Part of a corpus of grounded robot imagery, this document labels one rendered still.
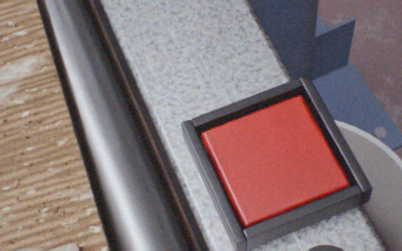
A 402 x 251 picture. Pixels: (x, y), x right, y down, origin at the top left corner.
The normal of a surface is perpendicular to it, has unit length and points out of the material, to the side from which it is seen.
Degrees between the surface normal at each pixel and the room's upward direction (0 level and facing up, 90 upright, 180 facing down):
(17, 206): 0
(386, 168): 87
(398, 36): 0
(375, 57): 0
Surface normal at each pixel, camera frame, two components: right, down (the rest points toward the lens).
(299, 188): -0.06, -0.48
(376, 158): -0.71, 0.61
